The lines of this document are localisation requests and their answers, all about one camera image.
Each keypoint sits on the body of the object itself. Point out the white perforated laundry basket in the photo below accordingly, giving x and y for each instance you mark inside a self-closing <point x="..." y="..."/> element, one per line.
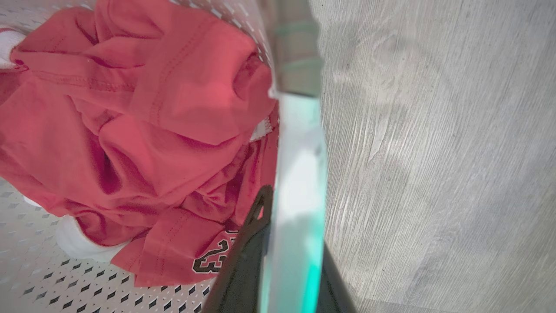
<point x="299" y="182"/>

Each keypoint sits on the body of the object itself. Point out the white cloth piece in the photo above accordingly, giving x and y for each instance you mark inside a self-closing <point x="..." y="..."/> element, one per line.
<point x="8" y="48"/>
<point x="80" y="245"/>

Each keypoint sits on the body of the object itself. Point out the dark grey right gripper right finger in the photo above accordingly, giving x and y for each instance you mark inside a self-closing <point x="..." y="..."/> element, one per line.
<point x="332" y="291"/>

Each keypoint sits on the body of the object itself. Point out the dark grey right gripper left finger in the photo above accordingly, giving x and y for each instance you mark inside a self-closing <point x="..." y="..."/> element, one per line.
<point x="243" y="274"/>

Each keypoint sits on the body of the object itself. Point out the red jersey shirt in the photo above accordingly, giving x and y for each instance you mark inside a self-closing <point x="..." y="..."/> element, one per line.
<point x="143" y="121"/>

